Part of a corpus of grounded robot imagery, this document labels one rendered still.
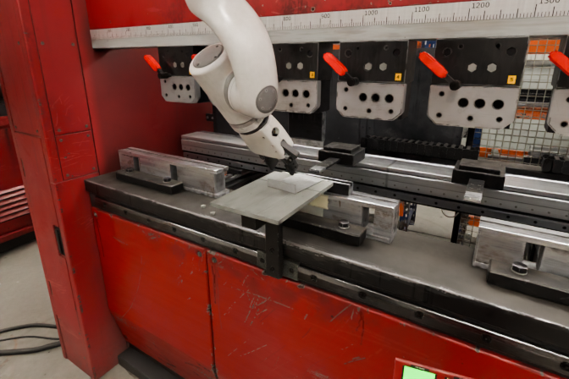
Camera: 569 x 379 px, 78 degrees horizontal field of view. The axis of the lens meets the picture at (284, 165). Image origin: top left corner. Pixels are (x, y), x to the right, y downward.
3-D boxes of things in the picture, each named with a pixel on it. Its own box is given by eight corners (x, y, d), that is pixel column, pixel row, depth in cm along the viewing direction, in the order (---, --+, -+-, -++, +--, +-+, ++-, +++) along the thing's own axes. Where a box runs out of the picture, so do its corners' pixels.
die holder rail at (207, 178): (121, 173, 137) (118, 150, 134) (134, 169, 141) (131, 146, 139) (218, 199, 112) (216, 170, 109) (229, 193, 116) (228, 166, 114)
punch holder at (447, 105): (425, 123, 72) (435, 38, 67) (433, 118, 78) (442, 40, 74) (511, 131, 64) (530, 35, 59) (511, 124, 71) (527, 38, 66)
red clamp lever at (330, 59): (324, 51, 75) (356, 81, 73) (333, 51, 78) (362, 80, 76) (319, 57, 76) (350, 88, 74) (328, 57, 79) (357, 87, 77)
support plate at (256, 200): (209, 205, 77) (209, 201, 77) (274, 174, 99) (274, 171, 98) (278, 225, 68) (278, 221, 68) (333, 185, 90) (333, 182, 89)
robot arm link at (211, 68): (274, 100, 67) (245, 90, 73) (240, 42, 57) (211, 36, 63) (245, 130, 65) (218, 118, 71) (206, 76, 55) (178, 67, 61)
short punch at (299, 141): (288, 145, 95) (288, 109, 92) (291, 143, 96) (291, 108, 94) (321, 149, 90) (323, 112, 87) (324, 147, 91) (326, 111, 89)
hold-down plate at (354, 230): (256, 218, 98) (255, 209, 97) (266, 211, 102) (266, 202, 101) (358, 247, 83) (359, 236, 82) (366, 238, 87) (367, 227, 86)
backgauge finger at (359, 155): (295, 173, 101) (295, 156, 100) (331, 153, 122) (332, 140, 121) (333, 180, 95) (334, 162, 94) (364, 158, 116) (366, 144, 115)
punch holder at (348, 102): (335, 116, 82) (339, 41, 77) (349, 112, 88) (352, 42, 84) (400, 121, 74) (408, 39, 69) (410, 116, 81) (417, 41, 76)
